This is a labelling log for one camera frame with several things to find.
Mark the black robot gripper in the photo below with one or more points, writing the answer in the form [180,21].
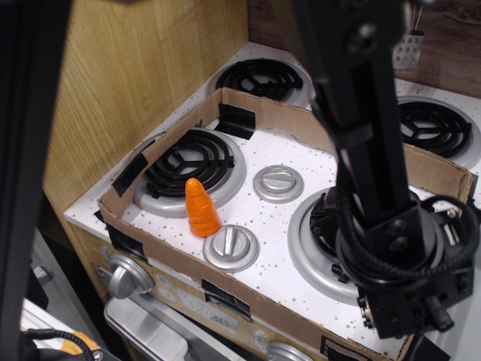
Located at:
[394,301]

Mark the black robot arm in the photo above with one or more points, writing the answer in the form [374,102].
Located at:
[409,262]

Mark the front right black burner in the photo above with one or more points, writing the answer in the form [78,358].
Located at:
[309,260]

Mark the black burner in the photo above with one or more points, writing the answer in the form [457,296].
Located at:
[309,260]
[277,80]
[207,155]
[440,128]

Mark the back right black burner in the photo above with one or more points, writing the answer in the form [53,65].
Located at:
[440,128]

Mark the silver stove knob centre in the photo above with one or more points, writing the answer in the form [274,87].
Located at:
[278,184]

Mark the silver stove knob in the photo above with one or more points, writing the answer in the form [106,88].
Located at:
[231,249]
[278,184]

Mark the silver oven dial right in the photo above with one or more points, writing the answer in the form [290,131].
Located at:
[278,351]

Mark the silver oven dial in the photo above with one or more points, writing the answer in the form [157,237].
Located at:
[128,277]
[278,351]

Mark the silver stove knob front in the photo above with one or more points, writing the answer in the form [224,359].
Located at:
[231,249]

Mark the oven clock display label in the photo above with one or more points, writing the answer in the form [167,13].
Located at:
[208,311]

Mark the orange toy carrot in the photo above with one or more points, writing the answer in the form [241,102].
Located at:
[202,215]

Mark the hanging silver spatula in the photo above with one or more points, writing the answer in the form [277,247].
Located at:
[407,52]

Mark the front left black burner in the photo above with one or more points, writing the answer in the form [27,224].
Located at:
[207,155]

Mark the back left black burner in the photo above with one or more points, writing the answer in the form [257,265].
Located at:
[277,80]

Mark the brown cardboard box tray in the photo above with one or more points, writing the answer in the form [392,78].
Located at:
[289,293]

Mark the silver oven dial left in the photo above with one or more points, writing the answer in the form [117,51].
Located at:
[128,277]

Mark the silver oven door handle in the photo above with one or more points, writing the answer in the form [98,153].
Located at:
[161,333]

